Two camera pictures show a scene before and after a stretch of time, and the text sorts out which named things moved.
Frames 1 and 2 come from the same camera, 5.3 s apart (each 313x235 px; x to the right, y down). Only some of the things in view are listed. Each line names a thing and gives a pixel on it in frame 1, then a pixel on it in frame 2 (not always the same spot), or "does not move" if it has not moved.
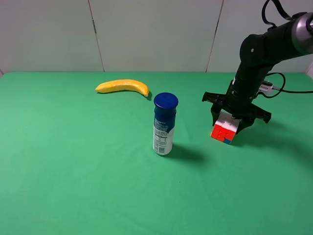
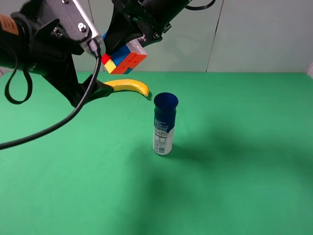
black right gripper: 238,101 → 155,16
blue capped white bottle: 166,105 does not move
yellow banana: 123,84 does not move
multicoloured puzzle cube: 225,127 → 123,59
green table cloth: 75,161 does not move
